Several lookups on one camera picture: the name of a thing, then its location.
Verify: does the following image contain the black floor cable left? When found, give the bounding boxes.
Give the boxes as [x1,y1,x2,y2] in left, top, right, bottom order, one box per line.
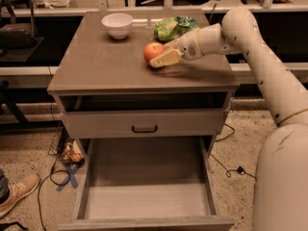
[37,160,72,231]

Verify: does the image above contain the wire basket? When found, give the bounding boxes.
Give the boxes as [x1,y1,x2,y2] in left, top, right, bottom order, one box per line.
[48,127,85,166]

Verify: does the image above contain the green chip bag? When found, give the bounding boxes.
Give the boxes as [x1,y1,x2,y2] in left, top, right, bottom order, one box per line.
[154,15,199,42]

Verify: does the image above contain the black floor cable right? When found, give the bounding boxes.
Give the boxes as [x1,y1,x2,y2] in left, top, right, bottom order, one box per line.
[210,123,258,180]

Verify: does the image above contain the red apple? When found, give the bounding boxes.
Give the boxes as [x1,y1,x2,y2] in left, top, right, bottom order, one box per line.
[143,42,166,64]

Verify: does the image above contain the blue tape cross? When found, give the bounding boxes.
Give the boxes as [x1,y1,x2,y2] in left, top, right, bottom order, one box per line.
[56,165,81,192]

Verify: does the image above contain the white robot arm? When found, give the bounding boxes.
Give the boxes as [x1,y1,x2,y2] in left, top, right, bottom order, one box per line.
[149,8,308,231]

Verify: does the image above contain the white ceramic bowl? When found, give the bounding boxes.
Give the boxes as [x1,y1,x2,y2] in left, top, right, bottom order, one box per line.
[101,13,133,39]

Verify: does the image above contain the tan shoe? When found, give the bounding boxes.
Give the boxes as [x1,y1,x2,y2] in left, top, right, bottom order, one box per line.
[0,173,40,218]

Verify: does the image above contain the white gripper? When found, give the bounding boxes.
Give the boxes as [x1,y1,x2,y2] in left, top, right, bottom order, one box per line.
[150,30,202,68]

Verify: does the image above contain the black chair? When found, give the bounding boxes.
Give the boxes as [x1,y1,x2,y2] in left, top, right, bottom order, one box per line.
[0,0,44,63]

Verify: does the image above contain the black floor cable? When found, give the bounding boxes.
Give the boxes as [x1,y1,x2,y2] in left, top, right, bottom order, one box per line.
[210,123,258,180]
[37,160,72,231]

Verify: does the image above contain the open grey drawer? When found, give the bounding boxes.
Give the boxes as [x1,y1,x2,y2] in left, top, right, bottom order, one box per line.
[59,137,234,231]

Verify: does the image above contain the closed grey drawer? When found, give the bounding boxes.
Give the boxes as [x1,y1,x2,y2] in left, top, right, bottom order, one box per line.
[62,109,226,139]

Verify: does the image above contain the black drawer handle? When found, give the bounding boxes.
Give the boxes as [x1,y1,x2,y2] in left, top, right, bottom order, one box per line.
[131,125,158,134]

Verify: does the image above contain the grey drawer cabinet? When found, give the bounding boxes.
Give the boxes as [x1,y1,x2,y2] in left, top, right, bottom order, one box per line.
[48,12,239,149]

